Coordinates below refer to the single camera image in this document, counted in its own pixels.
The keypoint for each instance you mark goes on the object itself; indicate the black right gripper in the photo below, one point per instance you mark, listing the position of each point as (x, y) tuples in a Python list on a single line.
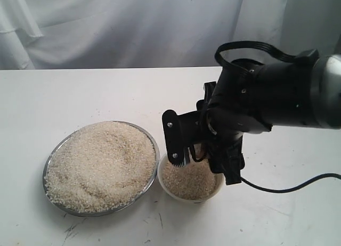
[(223, 153)]

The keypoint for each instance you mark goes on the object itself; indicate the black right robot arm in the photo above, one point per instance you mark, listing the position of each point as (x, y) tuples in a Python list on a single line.
[(278, 94)]

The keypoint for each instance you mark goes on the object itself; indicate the white ceramic bowl with rice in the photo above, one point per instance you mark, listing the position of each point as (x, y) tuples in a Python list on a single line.
[(193, 183)]

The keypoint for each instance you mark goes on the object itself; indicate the metal plate of rice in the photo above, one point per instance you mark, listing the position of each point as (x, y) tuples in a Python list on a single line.
[(101, 168)]

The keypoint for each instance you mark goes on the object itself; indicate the white backdrop curtain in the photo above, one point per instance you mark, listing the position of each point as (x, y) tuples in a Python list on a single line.
[(82, 34)]

